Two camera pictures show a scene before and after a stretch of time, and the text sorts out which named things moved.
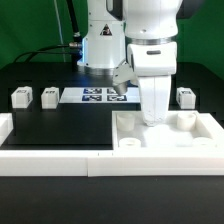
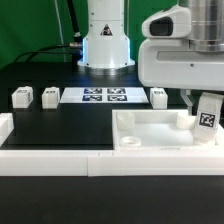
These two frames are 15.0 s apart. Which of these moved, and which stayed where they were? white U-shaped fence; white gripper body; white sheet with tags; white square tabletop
Moved: white gripper body
Stayed: white square tabletop; white sheet with tags; white U-shaped fence
